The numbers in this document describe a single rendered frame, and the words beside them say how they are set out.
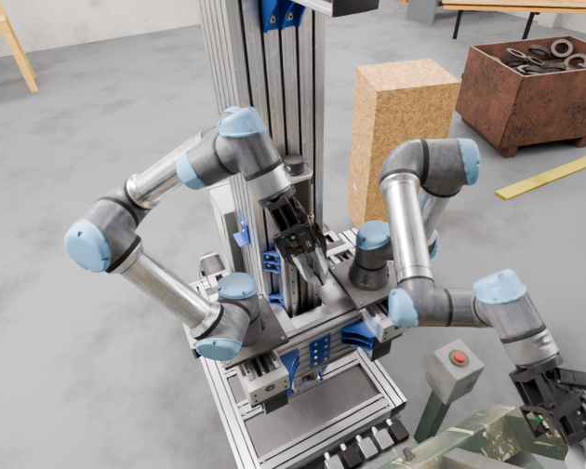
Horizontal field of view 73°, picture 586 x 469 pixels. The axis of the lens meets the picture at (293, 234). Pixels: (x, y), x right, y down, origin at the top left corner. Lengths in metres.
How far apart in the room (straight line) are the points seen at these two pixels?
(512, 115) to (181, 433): 3.71
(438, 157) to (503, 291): 0.40
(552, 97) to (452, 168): 3.45
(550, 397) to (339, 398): 1.47
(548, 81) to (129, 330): 3.95
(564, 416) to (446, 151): 0.59
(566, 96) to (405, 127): 2.24
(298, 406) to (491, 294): 1.53
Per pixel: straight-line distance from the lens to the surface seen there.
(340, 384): 2.19
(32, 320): 3.27
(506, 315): 0.76
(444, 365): 1.48
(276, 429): 2.10
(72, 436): 2.63
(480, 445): 1.43
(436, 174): 1.03
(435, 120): 2.66
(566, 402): 0.79
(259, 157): 0.68
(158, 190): 1.00
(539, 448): 1.44
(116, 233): 1.00
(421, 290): 0.82
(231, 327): 1.12
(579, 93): 4.63
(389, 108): 2.49
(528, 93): 4.27
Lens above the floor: 2.15
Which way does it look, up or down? 42 degrees down
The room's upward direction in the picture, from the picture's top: 3 degrees counter-clockwise
